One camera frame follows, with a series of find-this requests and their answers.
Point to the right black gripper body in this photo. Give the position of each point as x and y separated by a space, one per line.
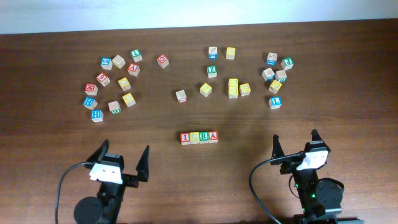
290 167

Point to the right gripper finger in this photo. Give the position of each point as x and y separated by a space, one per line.
316 137
277 151

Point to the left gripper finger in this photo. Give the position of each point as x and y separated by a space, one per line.
98 155
142 167

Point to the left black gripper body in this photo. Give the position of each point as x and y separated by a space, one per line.
128 181

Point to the red I block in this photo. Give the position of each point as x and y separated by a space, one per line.
185 138

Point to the yellow C block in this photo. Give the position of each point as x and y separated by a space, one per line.
194 138

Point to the red a block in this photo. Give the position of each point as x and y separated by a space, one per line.
213 136
133 69

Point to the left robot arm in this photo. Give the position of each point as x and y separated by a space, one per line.
104 207

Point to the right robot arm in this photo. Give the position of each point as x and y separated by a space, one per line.
320 198

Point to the blue H block lower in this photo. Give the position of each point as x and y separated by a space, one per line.
97 116

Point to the blue h block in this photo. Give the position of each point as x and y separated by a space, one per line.
90 103
97 116

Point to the blue L block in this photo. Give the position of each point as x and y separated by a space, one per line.
275 102

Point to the blue H block upper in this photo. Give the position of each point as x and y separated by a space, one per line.
90 103

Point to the yellow block left lower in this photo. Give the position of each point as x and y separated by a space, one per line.
128 99

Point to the red M block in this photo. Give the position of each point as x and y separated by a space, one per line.
91 89

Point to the yellow tilted block right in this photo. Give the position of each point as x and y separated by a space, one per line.
275 86

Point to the yellow block cluster right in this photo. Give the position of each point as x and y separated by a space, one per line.
244 89

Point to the yellow block cluster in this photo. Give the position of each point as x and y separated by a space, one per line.
233 82
244 89
233 92

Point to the wooden block green R side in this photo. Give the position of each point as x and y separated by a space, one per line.
281 76

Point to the yellow block left upper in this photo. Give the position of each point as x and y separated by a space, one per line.
124 84

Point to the red 9 block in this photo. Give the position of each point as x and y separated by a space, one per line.
103 79

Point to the yellow block cluster lower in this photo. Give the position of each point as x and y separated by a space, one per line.
233 92

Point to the wooden block blue corner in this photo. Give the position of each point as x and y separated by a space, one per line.
268 74

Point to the green J block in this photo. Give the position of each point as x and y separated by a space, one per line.
287 63

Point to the wooden block red side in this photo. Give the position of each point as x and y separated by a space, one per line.
181 96

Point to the yellow block cluster upper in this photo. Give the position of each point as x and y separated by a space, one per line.
233 82

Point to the blue 5 block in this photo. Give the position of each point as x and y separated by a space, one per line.
106 63

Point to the wooden block blue X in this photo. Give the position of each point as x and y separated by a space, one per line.
271 58

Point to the plain wooden block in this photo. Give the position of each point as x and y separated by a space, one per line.
118 61

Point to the yellow block centre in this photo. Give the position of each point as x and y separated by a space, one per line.
205 90

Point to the green Z block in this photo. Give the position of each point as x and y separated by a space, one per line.
212 71

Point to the green L block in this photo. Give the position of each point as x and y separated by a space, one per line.
136 55

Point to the red round symbol block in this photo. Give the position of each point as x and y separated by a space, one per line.
163 61

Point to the wooden block blue side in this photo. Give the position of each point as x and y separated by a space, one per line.
212 52

